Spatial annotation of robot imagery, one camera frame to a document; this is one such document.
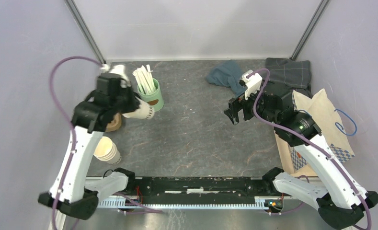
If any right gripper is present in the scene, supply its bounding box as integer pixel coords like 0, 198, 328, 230
223, 83, 279, 126

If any white paper coffee cup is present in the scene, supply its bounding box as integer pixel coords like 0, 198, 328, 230
122, 97, 155, 119

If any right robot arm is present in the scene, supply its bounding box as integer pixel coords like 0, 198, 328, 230
224, 90, 378, 230

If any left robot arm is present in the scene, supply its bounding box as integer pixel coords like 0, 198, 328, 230
38, 72, 139, 220

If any paper takeout bag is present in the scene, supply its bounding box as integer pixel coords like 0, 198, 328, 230
275, 89, 355, 176

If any cardboard cup carrier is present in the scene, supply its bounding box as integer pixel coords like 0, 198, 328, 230
105, 113, 123, 132

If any blue cloth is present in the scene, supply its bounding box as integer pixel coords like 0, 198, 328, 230
206, 60, 246, 97

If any white wrapped straws bundle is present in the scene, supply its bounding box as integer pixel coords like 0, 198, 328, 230
132, 64, 158, 95

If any green straw holder can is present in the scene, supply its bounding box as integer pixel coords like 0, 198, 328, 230
137, 79, 164, 112

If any stack of paper cups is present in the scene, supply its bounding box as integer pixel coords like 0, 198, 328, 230
93, 137, 122, 164

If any grey plaid cloth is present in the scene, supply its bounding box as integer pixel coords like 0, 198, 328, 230
265, 58, 312, 97

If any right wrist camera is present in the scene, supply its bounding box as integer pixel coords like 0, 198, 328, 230
239, 70, 263, 100

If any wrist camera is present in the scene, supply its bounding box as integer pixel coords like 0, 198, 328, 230
239, 70, 263, 100
100, 64, 131, 88

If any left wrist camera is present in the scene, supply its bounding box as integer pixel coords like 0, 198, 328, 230
100, 64, 131, 88

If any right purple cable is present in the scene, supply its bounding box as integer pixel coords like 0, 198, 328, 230
246, 68, 373, 230

